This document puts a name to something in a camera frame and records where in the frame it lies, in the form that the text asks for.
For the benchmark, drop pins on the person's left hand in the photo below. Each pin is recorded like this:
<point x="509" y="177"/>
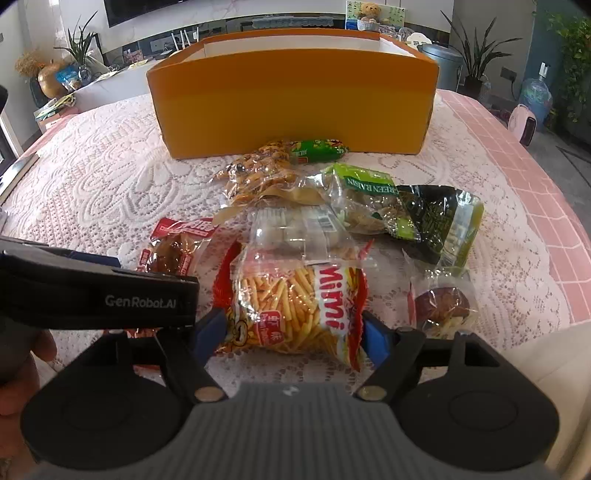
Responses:
<point x="44" y="347"/>

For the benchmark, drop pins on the orange cardboard box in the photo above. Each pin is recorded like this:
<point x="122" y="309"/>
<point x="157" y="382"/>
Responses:
<point x="277" y="101"/>

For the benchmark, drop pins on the pink heater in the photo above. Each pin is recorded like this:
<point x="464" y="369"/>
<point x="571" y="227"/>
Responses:
<point x="524" y="124"/>

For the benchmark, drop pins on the red pastry packet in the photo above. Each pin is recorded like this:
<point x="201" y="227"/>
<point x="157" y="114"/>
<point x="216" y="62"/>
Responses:
<point x="173" y="251"/>

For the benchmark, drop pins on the yellow brown snack packet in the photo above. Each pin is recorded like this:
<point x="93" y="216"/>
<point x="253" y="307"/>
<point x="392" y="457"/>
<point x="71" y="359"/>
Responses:
<point x="263" y="175"/>

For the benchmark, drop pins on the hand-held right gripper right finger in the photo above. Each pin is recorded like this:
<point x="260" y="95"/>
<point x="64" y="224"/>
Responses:
<point x="376" y="339"/>

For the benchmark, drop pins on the white router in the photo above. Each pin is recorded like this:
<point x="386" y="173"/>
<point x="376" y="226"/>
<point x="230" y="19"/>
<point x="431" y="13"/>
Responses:
<point x="184" y="39"/>

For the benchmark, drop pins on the blue water bottle with pump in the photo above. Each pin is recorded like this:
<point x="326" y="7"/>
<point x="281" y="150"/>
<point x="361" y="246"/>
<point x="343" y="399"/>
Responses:
<point x="535" y="94"/>

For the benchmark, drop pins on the stack of papers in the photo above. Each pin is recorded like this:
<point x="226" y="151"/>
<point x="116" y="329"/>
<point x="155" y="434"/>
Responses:
<point x="53" y="108"/>

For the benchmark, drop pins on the green picture board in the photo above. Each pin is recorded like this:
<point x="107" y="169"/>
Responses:
<point x="392" y="14"/>

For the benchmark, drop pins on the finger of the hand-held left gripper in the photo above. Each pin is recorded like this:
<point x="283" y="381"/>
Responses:
<point x="94" y="259"/>

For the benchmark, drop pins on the red yellow stick snack packet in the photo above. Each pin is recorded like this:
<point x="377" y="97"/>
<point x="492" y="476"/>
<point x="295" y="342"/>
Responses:
<point x="281" y="304"/>

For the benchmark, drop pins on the wall socket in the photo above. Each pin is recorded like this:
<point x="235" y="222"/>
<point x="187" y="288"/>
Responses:
<point x="508" y="74"/>

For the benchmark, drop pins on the clear brown date packet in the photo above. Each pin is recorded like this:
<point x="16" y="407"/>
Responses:
<point x="441" y="304"/>

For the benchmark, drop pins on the clear white candy packet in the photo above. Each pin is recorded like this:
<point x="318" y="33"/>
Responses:
<point x="295" y="230"/>

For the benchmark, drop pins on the tall leafy potted plant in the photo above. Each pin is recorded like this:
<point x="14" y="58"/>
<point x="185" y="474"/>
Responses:
<point x="475" y="50"/>

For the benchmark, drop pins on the green raisin packet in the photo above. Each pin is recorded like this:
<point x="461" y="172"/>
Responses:
<point x="364" y="198"/>

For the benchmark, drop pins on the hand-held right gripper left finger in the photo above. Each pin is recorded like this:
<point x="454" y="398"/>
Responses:
<point x="210" y="330"/>

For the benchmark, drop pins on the dark green seaweed packet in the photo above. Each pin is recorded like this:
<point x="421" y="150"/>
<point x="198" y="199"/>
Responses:
<point x="434" y="217"/>

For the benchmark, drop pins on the pink checked tablecloth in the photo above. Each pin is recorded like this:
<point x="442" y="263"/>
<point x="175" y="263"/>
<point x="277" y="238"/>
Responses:
<point x="531" y="184"/>

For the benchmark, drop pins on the green ivy plant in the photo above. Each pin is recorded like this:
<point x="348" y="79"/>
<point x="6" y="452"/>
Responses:
<point x="572" y="55"/>

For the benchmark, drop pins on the green sausage snack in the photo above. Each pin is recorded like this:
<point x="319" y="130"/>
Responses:
<point x="318" y="150"/>

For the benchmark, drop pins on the small potted plant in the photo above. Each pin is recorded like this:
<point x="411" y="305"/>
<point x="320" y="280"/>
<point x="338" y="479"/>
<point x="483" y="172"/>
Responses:
<point x="81" y="46"/>

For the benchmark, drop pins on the brown teddy bear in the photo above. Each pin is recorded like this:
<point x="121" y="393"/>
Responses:
<point x="369" y="11"/>

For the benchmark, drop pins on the grey trash can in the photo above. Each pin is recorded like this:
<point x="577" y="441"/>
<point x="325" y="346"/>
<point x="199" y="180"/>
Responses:
<point x="443" y="64"/>

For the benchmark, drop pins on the white basket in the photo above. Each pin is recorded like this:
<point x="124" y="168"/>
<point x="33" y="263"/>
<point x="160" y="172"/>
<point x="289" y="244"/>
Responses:
<point x="368" y="25"/>

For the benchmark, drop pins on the golden vase with dried flowers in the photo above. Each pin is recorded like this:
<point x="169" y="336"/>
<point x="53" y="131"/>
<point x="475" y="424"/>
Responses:
<point x="48" y="81"/>

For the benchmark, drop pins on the black television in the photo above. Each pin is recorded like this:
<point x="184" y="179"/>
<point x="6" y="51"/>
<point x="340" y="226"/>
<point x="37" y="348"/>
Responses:
<point x="184" y="9"/>

